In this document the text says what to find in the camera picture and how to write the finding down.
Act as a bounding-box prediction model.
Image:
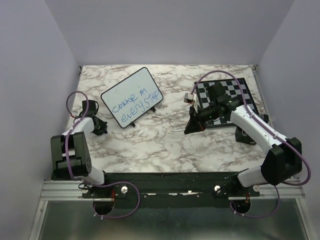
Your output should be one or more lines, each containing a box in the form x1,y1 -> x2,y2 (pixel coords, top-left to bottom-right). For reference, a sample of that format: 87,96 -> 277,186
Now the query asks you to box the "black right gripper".
184,103 -> 219,134

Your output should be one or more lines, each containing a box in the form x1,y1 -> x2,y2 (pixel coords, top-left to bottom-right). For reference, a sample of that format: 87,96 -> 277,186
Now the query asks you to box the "black framed whiteboard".
100,67 -> 164,129

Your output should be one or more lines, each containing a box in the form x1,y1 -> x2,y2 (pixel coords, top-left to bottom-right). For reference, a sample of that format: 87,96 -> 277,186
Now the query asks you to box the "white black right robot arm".
184,83 -> 302,196

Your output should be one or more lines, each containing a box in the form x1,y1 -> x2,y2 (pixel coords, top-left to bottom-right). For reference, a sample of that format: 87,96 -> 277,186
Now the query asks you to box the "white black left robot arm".
50,100 -> 111,198

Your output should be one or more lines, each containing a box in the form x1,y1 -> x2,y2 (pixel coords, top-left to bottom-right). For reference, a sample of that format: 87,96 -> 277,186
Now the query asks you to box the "black grey chessboard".
195,78 -> 259,114

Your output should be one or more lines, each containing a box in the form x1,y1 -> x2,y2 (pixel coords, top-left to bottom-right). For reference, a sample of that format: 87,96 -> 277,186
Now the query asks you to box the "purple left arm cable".
65,91 -> 90,181

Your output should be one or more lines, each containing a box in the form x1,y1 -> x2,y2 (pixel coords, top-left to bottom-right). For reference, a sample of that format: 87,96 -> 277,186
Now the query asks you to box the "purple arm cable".
191,70 -> 313,186
65,91 -> 90,181

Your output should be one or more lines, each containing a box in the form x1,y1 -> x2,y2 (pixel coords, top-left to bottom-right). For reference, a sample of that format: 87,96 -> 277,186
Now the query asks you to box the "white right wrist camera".
183,92 -> 198,112

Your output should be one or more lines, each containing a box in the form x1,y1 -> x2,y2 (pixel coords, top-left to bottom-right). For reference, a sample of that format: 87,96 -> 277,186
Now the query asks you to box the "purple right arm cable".
191,70 -> 313,186

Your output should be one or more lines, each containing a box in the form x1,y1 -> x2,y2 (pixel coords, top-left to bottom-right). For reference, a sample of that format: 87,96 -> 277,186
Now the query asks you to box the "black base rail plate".
82,172 -> 260,209

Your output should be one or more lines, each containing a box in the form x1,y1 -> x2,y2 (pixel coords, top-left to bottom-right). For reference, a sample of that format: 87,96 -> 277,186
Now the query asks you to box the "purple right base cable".
229,186 -> 280,219

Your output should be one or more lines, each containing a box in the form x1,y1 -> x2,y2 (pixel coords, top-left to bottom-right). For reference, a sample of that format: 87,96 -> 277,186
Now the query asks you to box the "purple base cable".
82,181 -> 141,221
229,186 -> 280,219

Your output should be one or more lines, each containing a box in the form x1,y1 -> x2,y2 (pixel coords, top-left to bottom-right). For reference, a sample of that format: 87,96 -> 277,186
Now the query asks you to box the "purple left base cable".
82,181 -> 141,221

